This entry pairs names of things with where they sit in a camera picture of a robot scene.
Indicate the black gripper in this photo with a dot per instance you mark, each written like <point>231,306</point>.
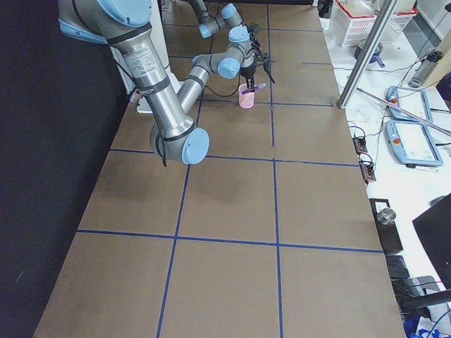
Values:
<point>248,72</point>

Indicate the purple highlighter pen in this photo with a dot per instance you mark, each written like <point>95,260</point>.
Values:
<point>257,87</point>

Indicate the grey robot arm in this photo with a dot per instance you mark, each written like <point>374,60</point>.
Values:
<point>209,25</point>
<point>126,26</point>

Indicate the pink mesh pen holder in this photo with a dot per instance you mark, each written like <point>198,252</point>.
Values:
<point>245,99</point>

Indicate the white plastic basket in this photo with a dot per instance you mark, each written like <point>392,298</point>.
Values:
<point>352,21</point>

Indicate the black power strip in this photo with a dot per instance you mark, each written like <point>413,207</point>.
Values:
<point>366,163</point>

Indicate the upper teach pendant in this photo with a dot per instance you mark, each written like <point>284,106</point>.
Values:
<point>411,100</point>

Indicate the teach pendant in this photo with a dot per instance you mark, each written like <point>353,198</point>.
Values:
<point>411,144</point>
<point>411,100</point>

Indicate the lower teach pendant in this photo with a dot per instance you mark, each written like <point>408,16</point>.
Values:
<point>411,144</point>

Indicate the metal cup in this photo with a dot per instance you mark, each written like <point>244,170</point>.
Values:
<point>385,216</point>

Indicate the black box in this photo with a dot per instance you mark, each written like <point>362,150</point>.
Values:
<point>388,234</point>

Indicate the aluminium frame post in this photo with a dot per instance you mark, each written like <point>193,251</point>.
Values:
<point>372,41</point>

